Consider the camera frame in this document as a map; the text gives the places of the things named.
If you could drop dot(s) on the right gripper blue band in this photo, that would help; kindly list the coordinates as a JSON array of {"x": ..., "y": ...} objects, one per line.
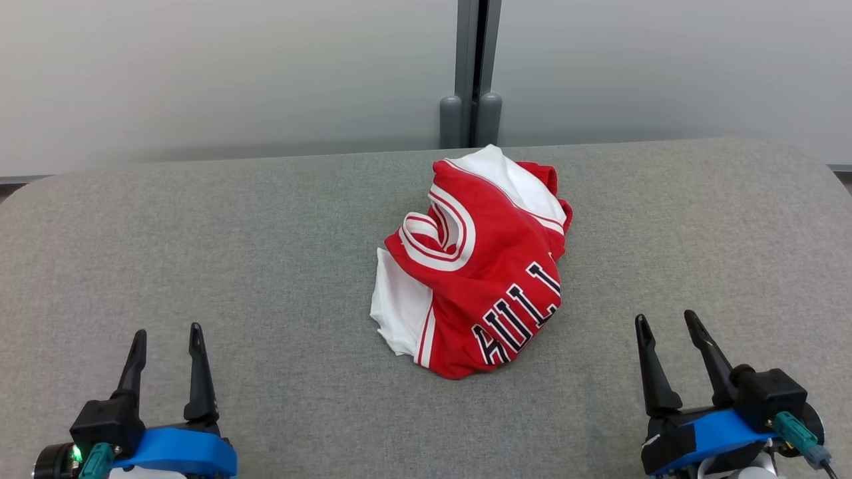
[{"x": 765, "y": 396}]

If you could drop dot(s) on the red white basketball jersey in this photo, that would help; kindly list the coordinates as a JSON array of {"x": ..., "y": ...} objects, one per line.
[{"x": 479, "y": 293}]

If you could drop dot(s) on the grey cylindrical post bumper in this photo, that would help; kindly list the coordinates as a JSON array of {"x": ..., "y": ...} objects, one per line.
[
  {"x": 450, "y": 123},
  {"x": 490, "y": 120}
]

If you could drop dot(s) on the grey metal partition post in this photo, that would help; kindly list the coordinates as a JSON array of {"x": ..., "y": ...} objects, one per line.
[{"x": 474, "y": 53}]

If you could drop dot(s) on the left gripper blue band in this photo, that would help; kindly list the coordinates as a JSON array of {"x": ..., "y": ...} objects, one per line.
[{"x": 106, "y": 419}]

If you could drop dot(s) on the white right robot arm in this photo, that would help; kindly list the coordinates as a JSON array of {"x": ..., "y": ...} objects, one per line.
[{"x": 755, "y": 474}]

